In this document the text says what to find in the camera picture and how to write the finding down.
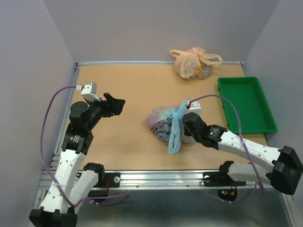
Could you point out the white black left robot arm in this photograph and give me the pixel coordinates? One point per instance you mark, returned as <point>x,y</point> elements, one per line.
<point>66,194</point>

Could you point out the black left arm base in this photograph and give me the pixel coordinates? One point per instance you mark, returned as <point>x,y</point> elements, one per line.
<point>101,189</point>

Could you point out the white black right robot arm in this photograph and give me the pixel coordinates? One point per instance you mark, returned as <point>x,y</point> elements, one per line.
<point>279,167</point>

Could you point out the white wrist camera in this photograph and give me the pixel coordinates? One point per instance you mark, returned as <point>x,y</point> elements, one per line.
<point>193,107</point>
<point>88,92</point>

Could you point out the aluminium frame rail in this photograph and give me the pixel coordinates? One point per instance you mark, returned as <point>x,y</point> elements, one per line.
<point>125,144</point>

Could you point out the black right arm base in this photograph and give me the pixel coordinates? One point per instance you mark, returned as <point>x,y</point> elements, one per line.
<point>227,188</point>

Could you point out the green plastic tray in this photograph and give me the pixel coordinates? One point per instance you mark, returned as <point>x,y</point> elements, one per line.
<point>249,106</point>

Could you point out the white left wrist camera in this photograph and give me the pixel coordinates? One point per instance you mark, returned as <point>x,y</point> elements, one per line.
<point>88,92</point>

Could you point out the blue printed plastic bag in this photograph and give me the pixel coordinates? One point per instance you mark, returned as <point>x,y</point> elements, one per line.
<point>165,122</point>

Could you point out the orange knotted plastic bag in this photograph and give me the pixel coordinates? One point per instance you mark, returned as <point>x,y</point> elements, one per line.
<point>195,63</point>

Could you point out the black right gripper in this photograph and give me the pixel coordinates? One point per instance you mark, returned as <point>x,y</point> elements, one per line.
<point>186,132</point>

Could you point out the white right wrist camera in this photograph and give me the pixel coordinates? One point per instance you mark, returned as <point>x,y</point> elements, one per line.
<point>193,107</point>

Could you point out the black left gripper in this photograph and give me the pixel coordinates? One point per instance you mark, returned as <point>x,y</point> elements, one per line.
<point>116,106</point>

